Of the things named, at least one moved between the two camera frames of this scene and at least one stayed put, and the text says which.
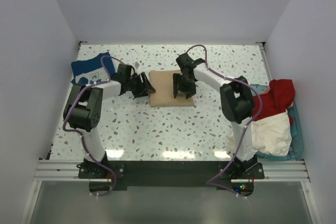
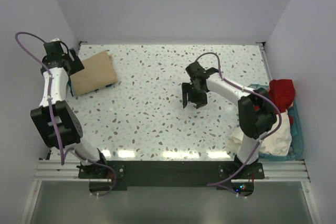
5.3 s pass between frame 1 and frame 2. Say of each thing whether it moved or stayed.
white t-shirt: stayed
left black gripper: moved
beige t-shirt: moved
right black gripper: moved
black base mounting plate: stayed
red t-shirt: stayed
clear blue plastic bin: stayed
